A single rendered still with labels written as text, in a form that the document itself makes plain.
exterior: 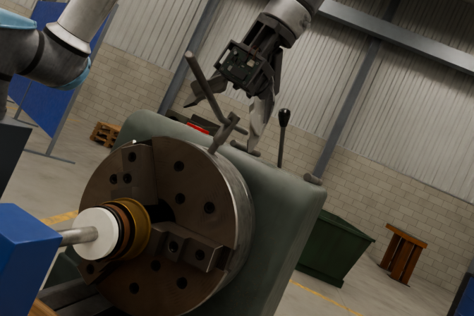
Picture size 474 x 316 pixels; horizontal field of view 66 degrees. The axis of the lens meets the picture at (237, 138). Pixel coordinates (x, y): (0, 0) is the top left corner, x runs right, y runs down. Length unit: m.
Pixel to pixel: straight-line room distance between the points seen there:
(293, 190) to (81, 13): 0.63
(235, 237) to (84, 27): 0.63
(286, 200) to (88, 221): 0.38
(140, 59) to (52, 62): 10.86
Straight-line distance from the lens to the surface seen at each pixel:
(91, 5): 0.98
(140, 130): 0.88
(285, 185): 0.76
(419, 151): 11.50
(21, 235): 0.41
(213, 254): 0.59
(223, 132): 0.66
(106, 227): 0.53
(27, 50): 0.95
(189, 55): 0.46
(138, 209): 0.58
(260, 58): 0.57
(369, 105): 11.20
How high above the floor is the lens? 1.27
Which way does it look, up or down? 1 degrees up
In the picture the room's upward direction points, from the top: 24 degrees clockwise
